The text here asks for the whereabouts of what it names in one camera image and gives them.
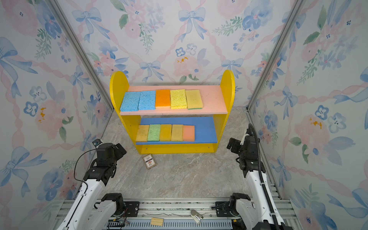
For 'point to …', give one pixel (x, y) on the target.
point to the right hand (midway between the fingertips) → (238, 140)
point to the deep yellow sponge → (165, 132)
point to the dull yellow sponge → (142, 135)
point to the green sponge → (154, 133)
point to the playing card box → (149, 161)
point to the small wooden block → (157, 221)
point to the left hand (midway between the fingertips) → (114, 148)
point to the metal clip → (196, 216)
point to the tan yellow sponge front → (177, 132)
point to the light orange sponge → (189, 133)
